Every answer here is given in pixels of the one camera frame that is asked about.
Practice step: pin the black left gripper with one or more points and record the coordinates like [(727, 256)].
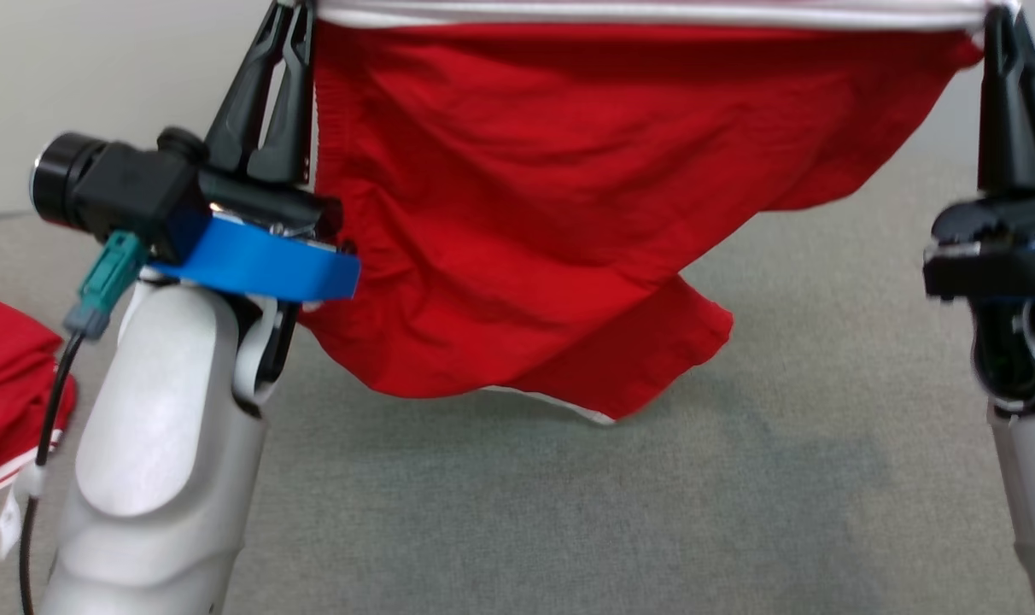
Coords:
[(270, 213)]

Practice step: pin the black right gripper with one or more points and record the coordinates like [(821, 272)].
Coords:
[(987, 248)]

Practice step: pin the red shorts white trim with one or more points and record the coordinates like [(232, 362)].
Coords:
[(526, 213)]

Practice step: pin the red white basketball jersey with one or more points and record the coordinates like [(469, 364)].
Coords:
[(5, 384)]

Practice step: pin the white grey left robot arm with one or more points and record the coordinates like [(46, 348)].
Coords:
[(159, 427)]

